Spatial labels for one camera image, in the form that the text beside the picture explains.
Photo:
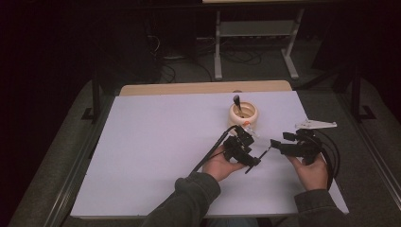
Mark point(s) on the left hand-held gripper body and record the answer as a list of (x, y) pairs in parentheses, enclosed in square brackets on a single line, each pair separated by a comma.
[(239, 148)]

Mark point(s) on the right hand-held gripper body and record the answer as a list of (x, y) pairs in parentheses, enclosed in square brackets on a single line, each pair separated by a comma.
[(307, 146)]

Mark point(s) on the black pen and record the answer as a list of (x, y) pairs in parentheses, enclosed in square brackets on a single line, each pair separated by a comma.
[(265, 152)]

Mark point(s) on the cream ribbed brush holder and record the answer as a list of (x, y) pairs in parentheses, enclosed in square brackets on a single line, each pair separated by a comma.
[(252, 116)]

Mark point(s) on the person's left hand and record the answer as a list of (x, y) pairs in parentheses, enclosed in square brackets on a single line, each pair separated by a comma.
[(219, 168)]

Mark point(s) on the person's right hand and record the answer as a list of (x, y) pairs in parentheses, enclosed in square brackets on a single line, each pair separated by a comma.
[(313, 176)]

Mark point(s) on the black metal stand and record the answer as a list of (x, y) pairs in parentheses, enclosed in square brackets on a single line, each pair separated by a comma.
[(357, 94), (95, 94)]

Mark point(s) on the white table cover sheet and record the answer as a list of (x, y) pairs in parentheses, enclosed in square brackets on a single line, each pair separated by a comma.
[(157, 142)]

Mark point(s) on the white metal table frame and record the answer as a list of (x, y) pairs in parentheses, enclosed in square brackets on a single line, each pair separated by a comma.
[(257, 28)]

